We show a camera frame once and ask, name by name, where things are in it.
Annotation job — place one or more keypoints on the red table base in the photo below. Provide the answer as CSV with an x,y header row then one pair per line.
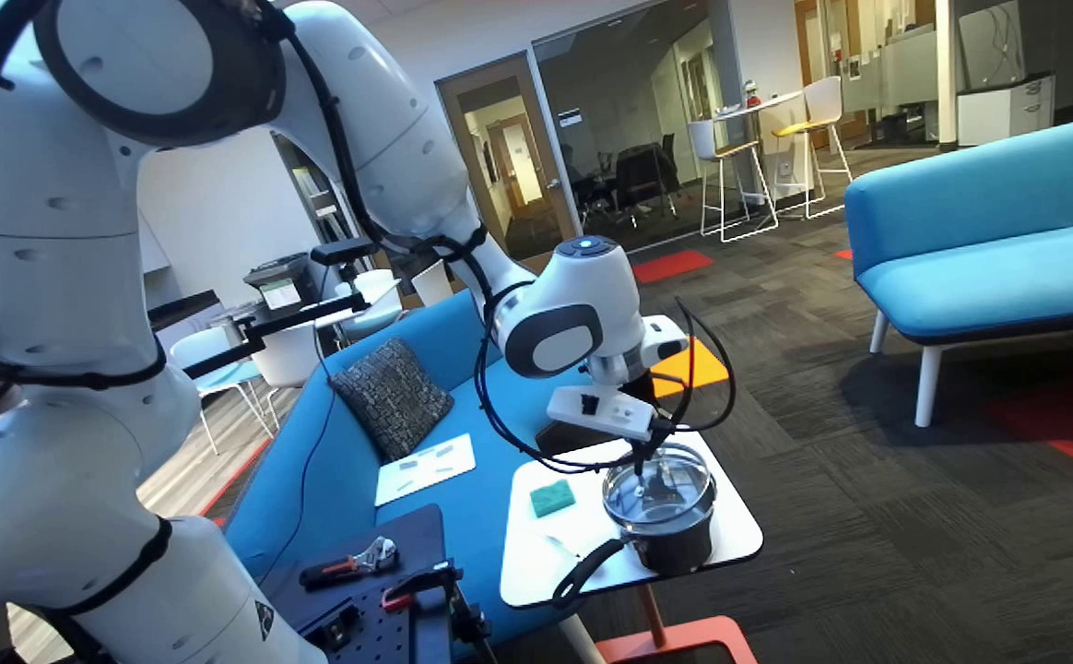
x,y
684,645

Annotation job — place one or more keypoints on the black equipment desk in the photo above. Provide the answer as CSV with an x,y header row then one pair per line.
x,y
281,291

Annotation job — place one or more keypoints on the green sponge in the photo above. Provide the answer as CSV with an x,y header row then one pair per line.
x,y
551,498

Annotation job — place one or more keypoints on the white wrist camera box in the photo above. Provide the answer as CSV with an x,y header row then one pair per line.
x,y
601,406

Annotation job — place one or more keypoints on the blue sofa with cushion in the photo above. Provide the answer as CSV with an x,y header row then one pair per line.
x,y
325,494

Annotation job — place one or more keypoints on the white cabinet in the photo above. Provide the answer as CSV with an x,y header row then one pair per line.
x,y
1006,114

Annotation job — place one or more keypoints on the white paper sheet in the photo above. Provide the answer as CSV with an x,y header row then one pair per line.
x,y
426,470

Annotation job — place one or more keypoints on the blue sofa with white legs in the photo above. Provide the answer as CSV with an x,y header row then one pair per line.
x,y
990,244

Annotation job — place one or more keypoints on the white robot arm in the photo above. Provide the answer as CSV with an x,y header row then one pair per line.
x,y
57,244

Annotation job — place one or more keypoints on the yellow floor block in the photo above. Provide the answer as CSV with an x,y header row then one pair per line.
x,y
687,367

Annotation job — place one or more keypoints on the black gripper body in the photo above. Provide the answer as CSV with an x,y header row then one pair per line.
x,y
591,436

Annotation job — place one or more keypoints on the black perforated board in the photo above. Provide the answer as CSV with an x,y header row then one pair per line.
x,y
371,593

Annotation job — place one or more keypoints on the white high stool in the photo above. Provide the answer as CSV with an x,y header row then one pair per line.
x,y
825,136
738,170

